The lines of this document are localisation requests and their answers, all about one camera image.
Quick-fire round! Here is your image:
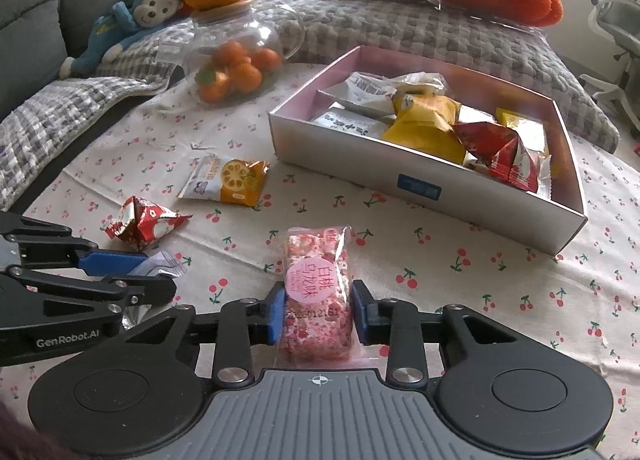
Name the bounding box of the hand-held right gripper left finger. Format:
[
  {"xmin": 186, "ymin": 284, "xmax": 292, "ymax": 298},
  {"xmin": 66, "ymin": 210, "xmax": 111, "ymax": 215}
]
[{"xmin": 120, "ymin": 282, "xmax": 286, "ymax": 389}]

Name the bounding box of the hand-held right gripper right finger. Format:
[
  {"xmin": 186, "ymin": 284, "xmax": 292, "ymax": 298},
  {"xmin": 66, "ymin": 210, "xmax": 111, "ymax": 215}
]
[{"xmin": 353, "ymin": 280, "xmax": 521, "ymax": 387}]

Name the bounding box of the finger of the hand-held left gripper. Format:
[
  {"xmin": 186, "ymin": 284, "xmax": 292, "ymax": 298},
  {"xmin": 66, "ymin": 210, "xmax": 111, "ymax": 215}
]
[
  {"xmin": 0, "ymin": 212, "xmax": 151, "ymax": 277},
  {"xmin": 0, "ymin": 265, "xmax": 178, "ymax": 331}
]

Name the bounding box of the clear bluish snack packet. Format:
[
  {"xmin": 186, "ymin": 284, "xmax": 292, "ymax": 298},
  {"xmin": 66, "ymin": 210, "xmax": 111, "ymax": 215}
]
[{"xmin": 120, "ymin": 250, "xmax": 192, "ymax": 328}]

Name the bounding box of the pink snack bar packet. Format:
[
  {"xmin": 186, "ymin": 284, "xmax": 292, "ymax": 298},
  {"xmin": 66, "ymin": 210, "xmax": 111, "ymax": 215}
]
[{"xmin": 276, "ymin": 225, "xmax": 362, "ymax": 367}]

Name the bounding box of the pink silver cardboard box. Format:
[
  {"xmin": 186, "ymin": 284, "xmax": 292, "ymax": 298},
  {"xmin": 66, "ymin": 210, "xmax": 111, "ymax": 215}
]
[{"xmin": 267, "ymin": 44, "xmax": 588, "ymax": 255}]

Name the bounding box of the red white snack packet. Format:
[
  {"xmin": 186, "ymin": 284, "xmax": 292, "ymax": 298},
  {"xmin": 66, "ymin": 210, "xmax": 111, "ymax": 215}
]
[
  {"xmin": 487, "ymin": 137, "xmax": 551, "ymax": 193},
  {"xmin": 105, "ymin": 196, "xmax": 193, "ymax": 251},
  {"xmin": 452, "ymin": 121, "xmax": 518, "ymax": 165}
]

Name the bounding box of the cherry print tablecloth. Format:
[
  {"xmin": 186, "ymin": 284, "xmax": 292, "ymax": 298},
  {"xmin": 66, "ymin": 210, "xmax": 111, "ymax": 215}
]
[{"xmin": 0, "ymin": 60, "xmax": 640, "ymax": 441}]

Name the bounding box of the dark red cloth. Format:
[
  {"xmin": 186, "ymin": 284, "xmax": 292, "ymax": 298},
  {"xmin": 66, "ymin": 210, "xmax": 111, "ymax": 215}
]
[{"xmin": 0, "ymin": 400, "xmax": 76, "ymax": 460}]

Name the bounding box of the orange white lotus snack packet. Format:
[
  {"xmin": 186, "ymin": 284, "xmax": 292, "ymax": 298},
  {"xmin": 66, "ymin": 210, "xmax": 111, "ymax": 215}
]
[{"xmin": 177, "ymin": 155, "xmax": 271, "ymax": 205}]

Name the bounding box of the long white snack packet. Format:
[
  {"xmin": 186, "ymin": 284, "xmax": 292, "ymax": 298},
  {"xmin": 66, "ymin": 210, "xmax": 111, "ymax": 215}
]
[{"xmin": 309, "ymin": 107, "xmax": 398, "ymax": 133}]

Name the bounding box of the puffed yellow snack bag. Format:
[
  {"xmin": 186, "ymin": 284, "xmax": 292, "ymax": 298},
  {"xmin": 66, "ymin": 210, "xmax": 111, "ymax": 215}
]
[{"xmin": 382, "ymin": 94, "xmax": 468, "ymax": 164}]

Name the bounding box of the white dark-print snack packet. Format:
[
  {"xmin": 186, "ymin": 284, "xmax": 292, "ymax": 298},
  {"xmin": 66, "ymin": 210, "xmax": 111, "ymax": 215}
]
[{"xmin": 332, "ymin": 71, "xmax": 398, "ymax": 108}]

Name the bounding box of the blue monkey plush toy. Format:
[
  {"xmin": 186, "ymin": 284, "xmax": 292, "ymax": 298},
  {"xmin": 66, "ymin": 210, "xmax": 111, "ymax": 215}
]
[{"xmin": 60, "ymin": 0, "xmax": 183, "ymax": 80}]

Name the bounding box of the cluster of small oranges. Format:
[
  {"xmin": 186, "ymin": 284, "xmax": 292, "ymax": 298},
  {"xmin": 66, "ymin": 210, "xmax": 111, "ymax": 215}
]
[{"xmin": 195, "ymin": 40, "xmax": 282, "ymax": 104}]

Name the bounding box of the silver snack packet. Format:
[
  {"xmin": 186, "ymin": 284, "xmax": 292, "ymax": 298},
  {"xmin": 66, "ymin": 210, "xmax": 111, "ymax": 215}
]
[{"xmin": 456, "ymin": 104, "xmax": 501, "ymax": 127}]

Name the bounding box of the white yellowish snack packet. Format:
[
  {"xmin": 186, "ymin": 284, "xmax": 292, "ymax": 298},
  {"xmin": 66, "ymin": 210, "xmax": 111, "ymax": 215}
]
[{"xmin": 390, "ymin": 71, "xmax": 447, "ymax": 96}]

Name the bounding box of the glass jar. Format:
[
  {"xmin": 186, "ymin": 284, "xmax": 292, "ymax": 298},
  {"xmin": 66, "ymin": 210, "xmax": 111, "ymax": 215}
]
[{"xmin": 182, "ymin": 2, "xmax": 307, "ymax": 105}]

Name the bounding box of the grey sofa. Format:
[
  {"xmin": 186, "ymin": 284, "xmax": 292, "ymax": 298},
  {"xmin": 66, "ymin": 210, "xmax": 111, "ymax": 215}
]
[{"xmin": 0, "ymin": 0, "xmax": 353, "ymax": 175}]

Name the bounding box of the grey checked blanket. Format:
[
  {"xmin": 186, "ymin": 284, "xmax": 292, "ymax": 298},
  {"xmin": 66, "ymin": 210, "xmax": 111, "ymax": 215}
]
[{"xmin": 0, "ymin": 0, "xmax": 621, "ymax": 211}]

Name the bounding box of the clear plastic sheet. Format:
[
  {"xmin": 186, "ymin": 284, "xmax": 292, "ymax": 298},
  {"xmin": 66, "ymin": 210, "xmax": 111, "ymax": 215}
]
[{"xmin": 425, "ymin": 0, "xmax": 548, "ymax": 33}]

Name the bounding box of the grey white office chair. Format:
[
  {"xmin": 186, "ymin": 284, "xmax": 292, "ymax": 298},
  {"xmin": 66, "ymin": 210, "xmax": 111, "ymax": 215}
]
[{"xmin": 580, "ymin": 0, "xmax": 640, "ymax": 105}]

